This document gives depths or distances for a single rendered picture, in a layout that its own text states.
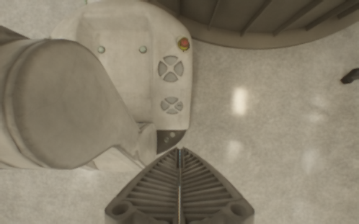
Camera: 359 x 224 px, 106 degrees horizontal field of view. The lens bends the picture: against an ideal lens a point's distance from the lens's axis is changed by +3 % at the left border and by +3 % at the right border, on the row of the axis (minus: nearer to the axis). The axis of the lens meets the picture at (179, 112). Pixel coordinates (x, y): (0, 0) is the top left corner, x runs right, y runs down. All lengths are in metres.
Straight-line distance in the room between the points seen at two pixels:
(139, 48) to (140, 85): 0.14
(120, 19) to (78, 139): 0.50
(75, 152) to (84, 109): 0.05
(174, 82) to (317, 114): 0.96
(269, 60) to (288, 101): 0.28
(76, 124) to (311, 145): 1.20
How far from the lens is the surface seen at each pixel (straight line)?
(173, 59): 0.52
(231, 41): 0.95
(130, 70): 0.60
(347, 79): 1.29
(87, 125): 0.20
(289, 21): 0.98
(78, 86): 0.19
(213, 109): 0.87
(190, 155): 0.16
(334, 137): 1.30
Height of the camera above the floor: 0.85
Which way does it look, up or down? 87 degrees down
